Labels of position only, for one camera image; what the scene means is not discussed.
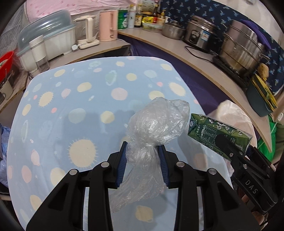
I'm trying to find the yellow green dishes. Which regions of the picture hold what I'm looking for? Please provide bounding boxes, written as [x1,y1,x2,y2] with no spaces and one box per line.
[251,73,278,111]

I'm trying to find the loofah sponge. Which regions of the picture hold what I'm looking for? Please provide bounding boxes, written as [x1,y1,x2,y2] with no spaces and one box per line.
[257,63,269,80]

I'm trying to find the white tumbler cup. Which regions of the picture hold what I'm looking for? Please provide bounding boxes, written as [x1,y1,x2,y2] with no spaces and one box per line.
[29,35,50,73]

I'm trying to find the right hand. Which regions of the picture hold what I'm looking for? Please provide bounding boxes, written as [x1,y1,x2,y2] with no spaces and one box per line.
[242,194,268,230]

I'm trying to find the white bottle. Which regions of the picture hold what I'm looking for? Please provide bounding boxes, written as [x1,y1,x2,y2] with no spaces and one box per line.
[128,5,136,28]

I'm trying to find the green drink carton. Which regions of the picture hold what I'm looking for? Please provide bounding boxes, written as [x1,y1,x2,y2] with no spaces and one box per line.
[188,113,252,160]

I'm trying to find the blue patterned wall cloth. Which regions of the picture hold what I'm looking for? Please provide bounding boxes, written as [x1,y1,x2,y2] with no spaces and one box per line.
[159,0,283,95]

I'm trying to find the pink electric kettle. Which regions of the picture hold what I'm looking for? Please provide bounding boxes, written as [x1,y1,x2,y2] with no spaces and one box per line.
[99,10,118,42]

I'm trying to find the purple cloth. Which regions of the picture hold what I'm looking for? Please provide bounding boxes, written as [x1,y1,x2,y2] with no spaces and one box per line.
[241,19,272,50]

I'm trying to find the small steel pot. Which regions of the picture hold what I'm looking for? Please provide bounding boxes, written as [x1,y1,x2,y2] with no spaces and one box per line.
[161,22,185,40]

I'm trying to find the white plug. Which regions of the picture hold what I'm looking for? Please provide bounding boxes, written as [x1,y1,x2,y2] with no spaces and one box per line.
[71,44,79,51]

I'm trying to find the blue spotted tablecloth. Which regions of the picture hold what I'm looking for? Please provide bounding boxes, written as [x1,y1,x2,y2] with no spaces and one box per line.
[6,56,234,231]

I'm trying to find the clear plastic bag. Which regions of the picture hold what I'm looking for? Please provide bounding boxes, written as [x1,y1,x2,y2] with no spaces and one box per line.
[110,97,190,213]

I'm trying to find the trash bin with white liner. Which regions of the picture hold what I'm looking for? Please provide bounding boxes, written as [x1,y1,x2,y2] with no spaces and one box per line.
[207,99,258,178]

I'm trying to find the green can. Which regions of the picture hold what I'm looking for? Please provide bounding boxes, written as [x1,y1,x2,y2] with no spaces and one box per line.
[118,10,128,29]

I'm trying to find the pink dotted curtain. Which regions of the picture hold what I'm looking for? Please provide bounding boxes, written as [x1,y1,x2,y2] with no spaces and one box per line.
[24,0,138,22]

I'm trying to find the red plastic basin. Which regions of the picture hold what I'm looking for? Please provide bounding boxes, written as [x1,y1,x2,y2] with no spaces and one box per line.
[0,51,14,82]

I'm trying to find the dark teal basin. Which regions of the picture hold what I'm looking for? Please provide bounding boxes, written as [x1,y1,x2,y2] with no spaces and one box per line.
[245,82,272,117]

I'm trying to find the dish rack with blue lid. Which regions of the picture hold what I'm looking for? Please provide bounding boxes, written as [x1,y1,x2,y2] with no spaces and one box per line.
[16,10,76,72]

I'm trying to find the yellow seasoning packet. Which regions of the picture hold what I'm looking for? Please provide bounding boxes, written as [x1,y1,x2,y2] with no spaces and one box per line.
[142,16,154,24]

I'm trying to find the large steel steamer pot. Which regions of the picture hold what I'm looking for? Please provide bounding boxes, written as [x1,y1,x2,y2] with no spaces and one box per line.
[219,20,270,76]

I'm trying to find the black induction cooker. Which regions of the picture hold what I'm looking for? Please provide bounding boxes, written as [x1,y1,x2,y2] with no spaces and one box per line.
[212,56,250,90]

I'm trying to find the glass white electric kettle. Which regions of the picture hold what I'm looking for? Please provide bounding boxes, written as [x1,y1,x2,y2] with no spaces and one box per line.
[74,15,100,50]

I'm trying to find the dark soy sauce bottle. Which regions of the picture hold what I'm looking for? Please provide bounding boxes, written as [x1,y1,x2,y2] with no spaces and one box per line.
[134,4,143,27]

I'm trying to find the black power cable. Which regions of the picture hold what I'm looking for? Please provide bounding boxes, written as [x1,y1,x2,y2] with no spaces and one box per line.
[184,45,217,63]

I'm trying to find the steel rice cooker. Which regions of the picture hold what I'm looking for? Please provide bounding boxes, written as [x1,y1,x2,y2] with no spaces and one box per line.
[182,15,220,53]

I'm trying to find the green plastic bag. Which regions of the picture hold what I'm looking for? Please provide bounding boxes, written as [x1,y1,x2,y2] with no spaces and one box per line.
[257,116,283,164]

